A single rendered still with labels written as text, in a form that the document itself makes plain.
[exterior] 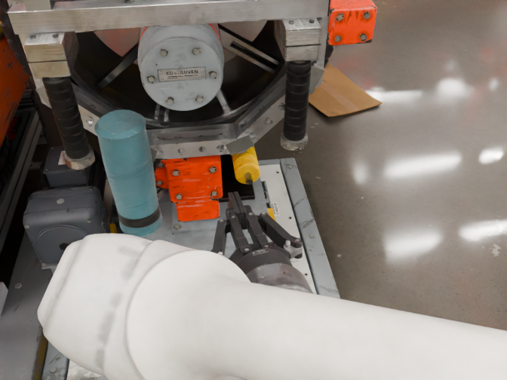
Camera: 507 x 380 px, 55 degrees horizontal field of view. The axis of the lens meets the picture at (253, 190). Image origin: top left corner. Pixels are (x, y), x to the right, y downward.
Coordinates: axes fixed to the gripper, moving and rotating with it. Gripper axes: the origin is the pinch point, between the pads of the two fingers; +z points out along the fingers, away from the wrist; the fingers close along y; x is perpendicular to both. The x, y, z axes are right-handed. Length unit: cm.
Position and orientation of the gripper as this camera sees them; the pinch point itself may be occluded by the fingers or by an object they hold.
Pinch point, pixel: (237, 209)
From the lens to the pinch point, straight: 74.3
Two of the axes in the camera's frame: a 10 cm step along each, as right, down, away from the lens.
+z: -2.1, -4.3, 8.8
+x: 0.6, 8.9, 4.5
